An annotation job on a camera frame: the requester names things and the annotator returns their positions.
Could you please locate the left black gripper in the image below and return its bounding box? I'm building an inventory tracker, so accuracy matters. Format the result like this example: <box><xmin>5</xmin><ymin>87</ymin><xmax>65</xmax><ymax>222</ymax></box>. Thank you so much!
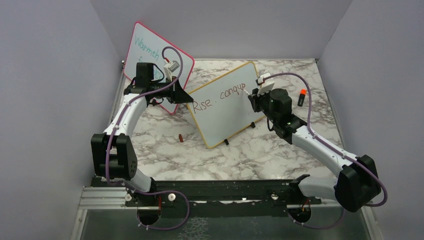
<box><xmin>149</xmin><ymin>75</ymin><xmax>193</xmax><ymax>104</ymax></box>

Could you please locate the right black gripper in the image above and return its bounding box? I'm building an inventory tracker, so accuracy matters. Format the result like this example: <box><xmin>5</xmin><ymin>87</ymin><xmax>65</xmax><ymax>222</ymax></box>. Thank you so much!
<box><xmin>248</xmin><ymin>85</ymin><xmax>279</xmax><ymax>124</ymax></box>

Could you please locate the yellow framed whiteboard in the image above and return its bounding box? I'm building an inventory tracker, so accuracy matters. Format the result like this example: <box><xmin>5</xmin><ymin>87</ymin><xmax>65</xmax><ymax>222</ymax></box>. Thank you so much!
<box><xmin>187</xmin><ymin>61</ymin><xmax>265</xmax><ymax>149</ymax></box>

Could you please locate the red marker cap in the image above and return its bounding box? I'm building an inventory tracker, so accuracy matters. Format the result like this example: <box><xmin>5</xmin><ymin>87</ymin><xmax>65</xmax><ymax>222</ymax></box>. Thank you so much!
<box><xmin>178</xmin><ymin>134</ymin><xmax>184</xmax><ymax>143</ymax></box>

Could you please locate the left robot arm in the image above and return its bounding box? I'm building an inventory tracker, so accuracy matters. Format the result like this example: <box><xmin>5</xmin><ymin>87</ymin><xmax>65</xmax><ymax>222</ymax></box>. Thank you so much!
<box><xmin>90</xmin><ymin>60</ymin><xmax>194</xmax><ymax>206</ymax></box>

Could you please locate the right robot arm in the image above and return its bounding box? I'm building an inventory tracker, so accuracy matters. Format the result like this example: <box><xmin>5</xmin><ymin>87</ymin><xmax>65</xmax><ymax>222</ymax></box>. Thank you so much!
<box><xmin>248</xmin><ymin>88</ymin><xmax>383</xmax><ymax>213</ymax></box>

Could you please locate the pink framed whiteboard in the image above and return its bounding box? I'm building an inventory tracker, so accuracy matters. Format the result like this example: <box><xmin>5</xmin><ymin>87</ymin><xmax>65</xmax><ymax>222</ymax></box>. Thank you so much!
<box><xmin>123</xmin><ymin>21</ymin><xmax>195</xmax><ymax>116</ymax></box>

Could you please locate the orange capped black marker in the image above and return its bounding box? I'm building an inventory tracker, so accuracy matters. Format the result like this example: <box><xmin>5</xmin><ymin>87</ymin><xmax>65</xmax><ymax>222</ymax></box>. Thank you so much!
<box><xmin>297</xmin><ymin>89</ymin><xmax>307</xmax><ymax>107</ymax></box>

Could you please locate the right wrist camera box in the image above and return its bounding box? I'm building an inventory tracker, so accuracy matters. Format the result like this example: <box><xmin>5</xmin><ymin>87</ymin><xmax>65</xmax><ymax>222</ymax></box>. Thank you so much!
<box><xmin>256</xmin><ymin>72</ymin><xmax>275</xmax><ymax>97</ymax></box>

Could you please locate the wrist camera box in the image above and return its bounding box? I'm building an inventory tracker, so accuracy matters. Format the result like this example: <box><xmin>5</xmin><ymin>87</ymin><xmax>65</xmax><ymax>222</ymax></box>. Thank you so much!
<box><xmin>163</xmin><ymin>60</ymin><xmax>180</xmax><ymax>81</ymax></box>
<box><xmin>256</xmin><ymin>72</ymin><xmax>275</xmax><ymax>97</ymax></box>

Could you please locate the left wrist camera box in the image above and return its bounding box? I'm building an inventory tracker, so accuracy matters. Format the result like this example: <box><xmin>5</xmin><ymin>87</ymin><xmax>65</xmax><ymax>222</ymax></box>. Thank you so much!
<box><xmin>163</xmin><ymin>60</ymin><xmax>180</xmax><ymax>81</ymax></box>

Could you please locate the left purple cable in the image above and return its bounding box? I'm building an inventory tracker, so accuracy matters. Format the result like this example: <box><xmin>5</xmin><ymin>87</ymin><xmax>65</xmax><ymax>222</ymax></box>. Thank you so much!
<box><xmin>104</xmin><ymin>45</ymin><xmax>191</xmax><ymax>232</ymax></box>

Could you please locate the purple cable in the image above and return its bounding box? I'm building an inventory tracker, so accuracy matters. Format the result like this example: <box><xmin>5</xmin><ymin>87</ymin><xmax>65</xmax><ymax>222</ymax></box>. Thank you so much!
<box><xmin>259</xmin><ymin>72</ymin><xmax>388</xmax><ymax>229</ymax></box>
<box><xmin>104</xmin><ymin>45</ymin><xmax>191</xmax><ymax>232</ymax></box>

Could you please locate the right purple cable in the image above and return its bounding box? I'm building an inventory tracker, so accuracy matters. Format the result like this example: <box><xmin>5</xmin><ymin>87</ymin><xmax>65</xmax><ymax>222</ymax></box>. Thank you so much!
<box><xmin>259</xmin><ymin>72</ymin><xmax>388</xmax><ymax>229</ymax></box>

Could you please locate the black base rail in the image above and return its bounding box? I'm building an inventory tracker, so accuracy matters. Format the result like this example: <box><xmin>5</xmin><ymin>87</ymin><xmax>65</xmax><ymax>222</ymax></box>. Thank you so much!
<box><xmin>91</xmin><ymin>177</ymin><xmax>321</xmax><ymax>222</ymax></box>

